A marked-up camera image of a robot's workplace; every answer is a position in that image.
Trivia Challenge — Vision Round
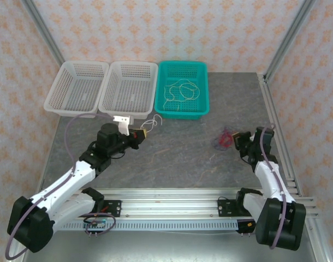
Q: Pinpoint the thin white cable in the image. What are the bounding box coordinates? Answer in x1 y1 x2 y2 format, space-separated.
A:
141 114 163 134

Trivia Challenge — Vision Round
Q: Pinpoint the thin yellow cable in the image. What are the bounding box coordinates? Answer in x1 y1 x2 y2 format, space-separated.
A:
163 79 201 112

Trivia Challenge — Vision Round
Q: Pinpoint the white perforated plastic basket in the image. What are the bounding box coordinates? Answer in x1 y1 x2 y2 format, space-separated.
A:
43 60 110 118
98 60 159 120

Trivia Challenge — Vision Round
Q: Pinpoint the teal perforated plastic basket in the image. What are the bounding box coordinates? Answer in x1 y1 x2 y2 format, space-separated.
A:
154 60 210 120

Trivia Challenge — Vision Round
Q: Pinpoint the right controller circuit board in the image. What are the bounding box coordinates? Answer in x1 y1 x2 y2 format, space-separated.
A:
239 219 257 234

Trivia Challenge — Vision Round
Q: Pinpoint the controller circuit board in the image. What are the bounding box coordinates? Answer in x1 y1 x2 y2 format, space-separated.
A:
83 218 107 229
239 219 257 234

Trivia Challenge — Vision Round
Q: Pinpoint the left controller circuit board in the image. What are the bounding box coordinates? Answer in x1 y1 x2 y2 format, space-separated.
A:
83 218 107 229

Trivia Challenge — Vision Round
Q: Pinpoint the grey metal lower panel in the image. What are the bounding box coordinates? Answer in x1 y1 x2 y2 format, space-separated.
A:
8 230 324 262

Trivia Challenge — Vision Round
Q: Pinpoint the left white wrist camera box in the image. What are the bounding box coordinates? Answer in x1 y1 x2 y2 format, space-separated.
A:
113 115 134 136

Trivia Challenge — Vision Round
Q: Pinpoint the aluminium side rail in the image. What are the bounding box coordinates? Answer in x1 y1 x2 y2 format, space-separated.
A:
258 73 304 197

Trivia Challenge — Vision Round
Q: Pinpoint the left arm purple hose cable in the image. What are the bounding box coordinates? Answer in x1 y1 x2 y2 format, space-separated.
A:
5 113 116 260

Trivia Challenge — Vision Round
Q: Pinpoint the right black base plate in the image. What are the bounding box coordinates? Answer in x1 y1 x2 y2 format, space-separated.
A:
217 199 240 218

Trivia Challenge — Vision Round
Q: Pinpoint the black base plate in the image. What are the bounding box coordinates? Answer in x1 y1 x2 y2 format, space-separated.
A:
217 199 240 218
81 200 122 218

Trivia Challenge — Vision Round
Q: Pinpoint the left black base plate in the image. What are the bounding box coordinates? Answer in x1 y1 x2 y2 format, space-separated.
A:
81 200 122 218

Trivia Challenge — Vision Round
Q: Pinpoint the aluminium mounting rail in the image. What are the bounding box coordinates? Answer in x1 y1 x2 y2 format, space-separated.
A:
21 188 319 219

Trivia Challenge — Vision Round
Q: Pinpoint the white slotted cable duct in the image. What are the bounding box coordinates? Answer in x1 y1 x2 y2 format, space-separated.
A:
54 220 240 231

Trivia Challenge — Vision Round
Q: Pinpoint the right aluminium frame post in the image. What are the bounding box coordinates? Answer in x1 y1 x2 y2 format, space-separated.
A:
264 0 317 82

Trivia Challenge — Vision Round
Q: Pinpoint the aluminium frame post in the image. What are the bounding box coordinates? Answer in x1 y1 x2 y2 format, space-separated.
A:
264 0 317 82
21 0 66 65

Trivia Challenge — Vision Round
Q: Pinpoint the left aluminium frame post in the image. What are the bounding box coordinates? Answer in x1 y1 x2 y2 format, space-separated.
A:
21 0 66 65

